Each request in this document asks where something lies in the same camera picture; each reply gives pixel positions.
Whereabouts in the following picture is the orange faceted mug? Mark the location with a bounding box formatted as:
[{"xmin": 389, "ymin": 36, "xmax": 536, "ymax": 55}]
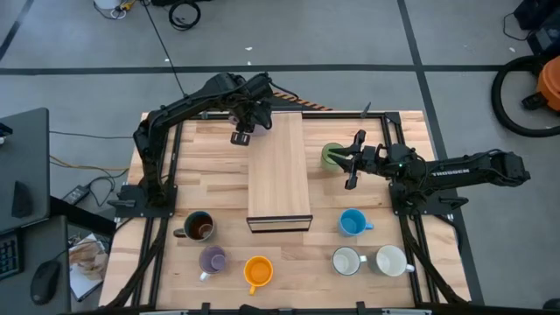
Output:
[{"xmin": 243, "ymin": 255, "xmax": 275, "ymax": 296}]

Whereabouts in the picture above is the long black floor cable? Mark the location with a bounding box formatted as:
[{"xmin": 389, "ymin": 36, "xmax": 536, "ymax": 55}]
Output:
[{"xmin": 139, "ymin": 0, "xmax": 187, "ymax": 97}]

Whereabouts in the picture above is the wooden shelf riser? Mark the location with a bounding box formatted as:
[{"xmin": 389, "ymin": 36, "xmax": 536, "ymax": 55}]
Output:
[{"xmin": 246, "ymin": 111, "xmax": 314, "ymax": 234}]

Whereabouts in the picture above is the black keyboard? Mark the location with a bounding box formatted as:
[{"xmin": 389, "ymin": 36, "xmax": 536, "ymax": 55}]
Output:
[{"xmin": 0, "ymin": 231, "xmax": 24, "ymax": 281}]

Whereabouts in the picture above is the crumpled brown paper bag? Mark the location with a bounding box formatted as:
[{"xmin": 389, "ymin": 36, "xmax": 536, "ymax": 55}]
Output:
[{"xmin": 68, "ymin": 233, "xmax": 110, "ymax": 281}]

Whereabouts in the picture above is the dark grey desk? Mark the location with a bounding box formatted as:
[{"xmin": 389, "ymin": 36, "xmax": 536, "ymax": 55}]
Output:
[
  {"xmin": 0, "ymin": 214, "xmax": 72, "ymax": 315},
  {"xmin": 0, "ymin": 107, "xmax": 51, "ymax": 235}
]

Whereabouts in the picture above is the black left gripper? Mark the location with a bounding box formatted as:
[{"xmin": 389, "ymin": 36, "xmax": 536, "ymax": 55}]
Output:
[{"xmin": 229, "ymin": 72, "xmax": 276, "ymax": 146}]

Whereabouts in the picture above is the black computer mouse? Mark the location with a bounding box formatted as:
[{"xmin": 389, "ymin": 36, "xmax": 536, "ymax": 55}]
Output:
[{"xmin": 29, "ymin": 260, "xmax": 62, "ymax": 306}]

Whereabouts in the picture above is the black power adapter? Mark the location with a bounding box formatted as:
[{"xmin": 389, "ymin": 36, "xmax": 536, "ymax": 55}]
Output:
[{"xmin": 62, "ymin": 184, "xmax": 91, "ymax": 206}]

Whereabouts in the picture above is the black equipment case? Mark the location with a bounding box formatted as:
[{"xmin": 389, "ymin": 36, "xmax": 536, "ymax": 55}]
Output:
[
  {"xmin": 512, "ymin": 0, "xmax": 560, "ymax": 32},
  {"xmin": 527, "ymin": 24, "xmax": 560, "ymax": 57}
]

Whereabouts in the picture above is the green mug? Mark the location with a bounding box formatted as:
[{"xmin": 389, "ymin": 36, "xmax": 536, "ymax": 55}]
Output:
[{"xmin": 320, "ymin": 142, "xmax": 347, "ymax": 172}]

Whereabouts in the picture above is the black aluminium frame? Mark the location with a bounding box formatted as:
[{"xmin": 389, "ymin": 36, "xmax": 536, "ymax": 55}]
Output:
[{"xmin": 104, "ymin": 111, "xmax": 472, "ymax": 315}]

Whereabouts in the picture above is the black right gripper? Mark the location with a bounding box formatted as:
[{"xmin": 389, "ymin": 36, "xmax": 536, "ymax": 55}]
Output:
[{"xmin": 327, "ymin": 129, "xmax": 389, "ymax": 190}]

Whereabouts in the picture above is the lilac fine-ridged mug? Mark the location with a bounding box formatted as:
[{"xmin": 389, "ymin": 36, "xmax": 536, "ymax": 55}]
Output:
[{"xmin": 198, "ymin": 244, "xmax": 228, "ymax": 282}]

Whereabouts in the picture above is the black mat with striped edge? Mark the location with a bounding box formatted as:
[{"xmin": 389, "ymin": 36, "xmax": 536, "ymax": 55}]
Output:
[{"xmin": 270, "ymin": 89, "xmax": 333, "ymax": 113}]

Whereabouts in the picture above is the yellow floor cable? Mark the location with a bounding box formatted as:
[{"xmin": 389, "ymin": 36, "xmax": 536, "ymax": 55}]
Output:
[{"xmin": 49, "ymin": 155, "xmax": 130, "ymax": 172}]

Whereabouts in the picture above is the orange shop vacuum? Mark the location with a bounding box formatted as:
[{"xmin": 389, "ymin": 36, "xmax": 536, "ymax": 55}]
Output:
[{"xmin": 521, "ymin": 55, "xmax": 560, "ymax": 113}]

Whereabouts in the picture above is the white notebook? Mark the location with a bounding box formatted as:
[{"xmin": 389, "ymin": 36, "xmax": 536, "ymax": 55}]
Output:
[{"xmin": 69, "ymin": 262, "xmax": 107, "ymax": 303}]

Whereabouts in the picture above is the white mug with dark rim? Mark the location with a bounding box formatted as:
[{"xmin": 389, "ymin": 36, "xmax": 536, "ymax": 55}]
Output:
[{"xmin": 331, "ymin": 246, "xmax": 368, "ymax": 277}]

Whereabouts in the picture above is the orange vacuum with hose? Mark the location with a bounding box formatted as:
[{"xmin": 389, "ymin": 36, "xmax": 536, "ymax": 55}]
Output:
[{"xmin": 490, "ymin": 54, "xmax": 560, "ymax": 139}]

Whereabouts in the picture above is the plain white mug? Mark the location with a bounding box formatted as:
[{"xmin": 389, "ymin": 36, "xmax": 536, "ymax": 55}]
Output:
[{"xmin": 374, "ymin": 244, "xmax": 416, "ymax": 277}]

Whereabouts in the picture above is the blue mug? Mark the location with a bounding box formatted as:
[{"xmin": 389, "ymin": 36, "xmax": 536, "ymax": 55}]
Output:
[{"xmin": 337, "ymin": 207, "xmax": 375, "ymax": 237}]

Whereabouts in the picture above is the coiled black cable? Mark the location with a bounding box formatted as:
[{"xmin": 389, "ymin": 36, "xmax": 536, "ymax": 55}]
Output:
[{"xmin": 168, "ymin": 0, "xmax": 202, "ymax": 32}]

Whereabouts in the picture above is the teal and brown glazed mug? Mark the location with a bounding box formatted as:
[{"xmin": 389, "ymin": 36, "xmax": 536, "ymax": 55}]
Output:
[{"xmin": 172, "ymin": 210, "xmax": 216, "ymax": 242}]

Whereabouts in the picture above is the thin black floor cable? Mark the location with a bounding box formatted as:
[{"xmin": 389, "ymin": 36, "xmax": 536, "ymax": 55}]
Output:
[{"xmin": 49, "ymin": 129, "xmax": 135, "ymax": 140}]

